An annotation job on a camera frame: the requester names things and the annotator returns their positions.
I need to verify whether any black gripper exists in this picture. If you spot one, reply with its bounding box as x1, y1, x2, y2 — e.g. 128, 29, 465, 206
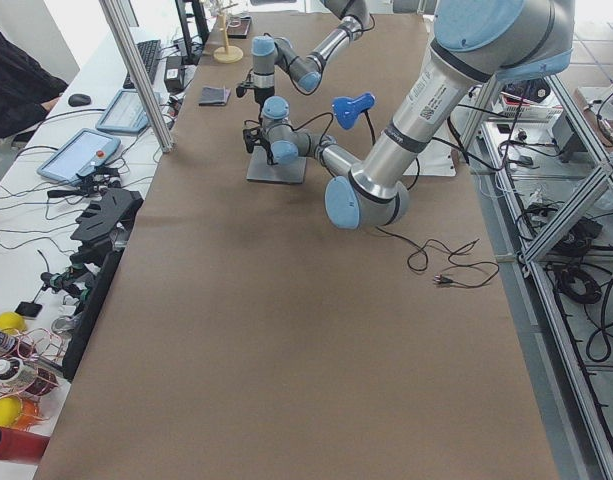
259, 137, 277, 165
254, 86, 274, 106

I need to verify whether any grey laptop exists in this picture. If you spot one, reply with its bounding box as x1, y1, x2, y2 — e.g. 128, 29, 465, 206
246, 146, 307, 185

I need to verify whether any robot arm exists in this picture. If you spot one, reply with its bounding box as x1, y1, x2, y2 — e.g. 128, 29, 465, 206
244, 0, 575, 229
237, 1, 371, 107

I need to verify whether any folded grey cloth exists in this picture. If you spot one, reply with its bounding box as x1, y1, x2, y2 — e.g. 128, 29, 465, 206
198, 86, 231, 106

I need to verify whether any wooden cup stand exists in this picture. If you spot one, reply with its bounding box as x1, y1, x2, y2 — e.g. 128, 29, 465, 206
213, 1, 243, 64

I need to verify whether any black tray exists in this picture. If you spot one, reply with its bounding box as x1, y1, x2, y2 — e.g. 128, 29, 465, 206
226, 18, 252, 39

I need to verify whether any blue desk lamp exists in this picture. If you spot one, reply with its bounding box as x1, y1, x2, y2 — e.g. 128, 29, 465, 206
331, 92, 376, 144

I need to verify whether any black power brick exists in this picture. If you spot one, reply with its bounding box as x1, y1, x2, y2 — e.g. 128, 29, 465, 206
164, 55, 185, 93

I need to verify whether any black keyboard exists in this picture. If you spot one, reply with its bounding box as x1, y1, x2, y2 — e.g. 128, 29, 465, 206
136, 40, 161, 84

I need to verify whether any blue teach pendant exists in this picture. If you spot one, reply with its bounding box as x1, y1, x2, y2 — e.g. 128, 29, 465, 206
95, 89, 148, 135
36, 129, 120, 184

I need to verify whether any black computer mouse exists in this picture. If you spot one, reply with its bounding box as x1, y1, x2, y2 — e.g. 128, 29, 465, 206
68, 93, 92, 107

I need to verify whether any yellow ball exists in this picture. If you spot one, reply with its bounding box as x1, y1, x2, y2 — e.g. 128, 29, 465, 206
0, 396, 23, 428
0, 311, 27, 334

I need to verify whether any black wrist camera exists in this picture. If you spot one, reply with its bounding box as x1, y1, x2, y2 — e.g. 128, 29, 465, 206
236, 81, 255, 98
242, 126, 263, 154

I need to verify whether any aluminium frame post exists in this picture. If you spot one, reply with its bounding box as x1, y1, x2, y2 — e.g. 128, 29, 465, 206
99, 0, 174, 154

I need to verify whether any black lamp power cable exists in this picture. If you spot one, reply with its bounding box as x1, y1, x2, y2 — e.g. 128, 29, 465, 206
375, 227, 501, 290

